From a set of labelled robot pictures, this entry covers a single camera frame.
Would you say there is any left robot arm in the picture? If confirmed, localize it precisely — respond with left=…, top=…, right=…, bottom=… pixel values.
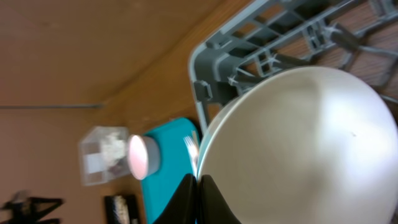
left=1, top=191, right=64, bottom=224

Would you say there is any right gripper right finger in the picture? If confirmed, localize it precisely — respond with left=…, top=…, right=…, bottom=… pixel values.
left=198, top=175, right=241, bottom=224

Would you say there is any pink bowl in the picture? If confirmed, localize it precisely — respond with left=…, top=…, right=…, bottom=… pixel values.
left=127, top=135, right=160, bottom=180

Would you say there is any grey dishwasher rack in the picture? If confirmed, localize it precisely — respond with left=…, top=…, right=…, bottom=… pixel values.
left=189, top=0, right=397, bottom=131

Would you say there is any white napkin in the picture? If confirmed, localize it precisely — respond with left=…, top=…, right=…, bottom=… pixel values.
left=100, top=133, right=127, bottom=167

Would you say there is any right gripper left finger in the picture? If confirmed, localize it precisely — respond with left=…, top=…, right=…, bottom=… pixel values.
left=154, top=174, right=197, bottom=224

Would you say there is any black plastic tray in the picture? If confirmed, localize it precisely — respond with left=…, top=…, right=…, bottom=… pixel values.
left=104, top=195, right=141, bottom=224

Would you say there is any teal plastic serving tray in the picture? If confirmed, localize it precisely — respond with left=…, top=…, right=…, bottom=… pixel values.
left=141, top=118, right=198, bottom=223

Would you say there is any clear plastic bin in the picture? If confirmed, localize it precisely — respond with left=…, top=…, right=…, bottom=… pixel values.
left=78, top=126, right=130, bottom=186

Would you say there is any white bowl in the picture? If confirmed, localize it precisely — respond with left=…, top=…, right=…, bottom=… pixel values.
left=198, top=66, right=397, bottom=223

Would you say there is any spilled rice pile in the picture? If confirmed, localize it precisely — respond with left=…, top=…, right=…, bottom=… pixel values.
left=114, top=196, right=130, bottom=224

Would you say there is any white plastic fork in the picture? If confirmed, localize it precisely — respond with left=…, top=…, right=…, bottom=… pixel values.
left=183, top=136, right=198, bottom=176

